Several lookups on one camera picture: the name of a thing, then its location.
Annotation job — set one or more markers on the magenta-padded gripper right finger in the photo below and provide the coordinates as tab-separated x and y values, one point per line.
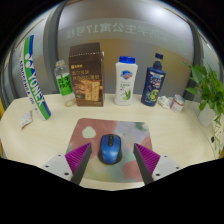
148	160

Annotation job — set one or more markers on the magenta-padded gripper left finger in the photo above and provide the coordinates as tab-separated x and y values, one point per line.
76	160

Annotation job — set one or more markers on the blue and black computer mouse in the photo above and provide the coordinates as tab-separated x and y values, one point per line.
110	150

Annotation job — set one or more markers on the floral pastel mouse pad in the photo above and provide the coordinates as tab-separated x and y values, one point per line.
93	128

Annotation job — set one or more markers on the crumpled white tissue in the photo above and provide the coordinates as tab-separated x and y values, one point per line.
164	102

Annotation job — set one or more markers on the small white pink jar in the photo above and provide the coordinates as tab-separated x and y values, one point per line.
177	103

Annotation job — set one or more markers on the small patterned tissue packet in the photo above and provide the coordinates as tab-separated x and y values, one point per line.
26	119

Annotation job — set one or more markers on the dark blue pump bottle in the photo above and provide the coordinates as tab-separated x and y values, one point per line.
153	85

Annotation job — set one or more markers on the clear bottle with green label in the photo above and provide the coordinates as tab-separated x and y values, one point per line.
65	85

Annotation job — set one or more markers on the white bottle with blue cap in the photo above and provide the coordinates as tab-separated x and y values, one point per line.
126	83

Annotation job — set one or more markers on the brown cardboard snack box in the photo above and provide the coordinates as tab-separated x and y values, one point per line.
86	76

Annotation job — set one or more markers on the white green shuttlecock tube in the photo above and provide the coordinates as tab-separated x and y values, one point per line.
33	80

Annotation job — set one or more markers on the green plant in white pot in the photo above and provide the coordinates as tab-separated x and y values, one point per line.
208	90

